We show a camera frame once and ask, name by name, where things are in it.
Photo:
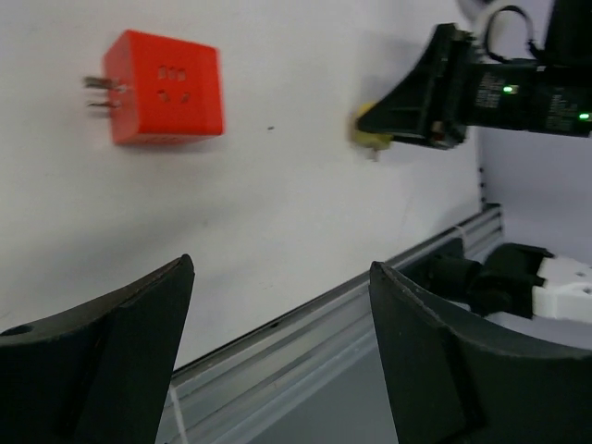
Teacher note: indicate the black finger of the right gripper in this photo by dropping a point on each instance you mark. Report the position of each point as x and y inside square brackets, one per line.
[416, 111]

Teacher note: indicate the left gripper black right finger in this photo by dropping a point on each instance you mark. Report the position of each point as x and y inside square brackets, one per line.
[454, 377]

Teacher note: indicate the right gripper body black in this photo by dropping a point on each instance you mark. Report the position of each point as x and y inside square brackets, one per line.
[548, 92]

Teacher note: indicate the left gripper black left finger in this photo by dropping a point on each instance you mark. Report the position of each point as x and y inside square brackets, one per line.
[98, 372]

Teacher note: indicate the yellow plug adapter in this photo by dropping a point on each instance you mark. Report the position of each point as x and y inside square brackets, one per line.
[372, 143]

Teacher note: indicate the red cube socket adapter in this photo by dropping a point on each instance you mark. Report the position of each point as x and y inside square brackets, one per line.
[160, 90]

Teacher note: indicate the aluminium front rail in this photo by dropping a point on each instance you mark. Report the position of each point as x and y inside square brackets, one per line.
[234, 393]

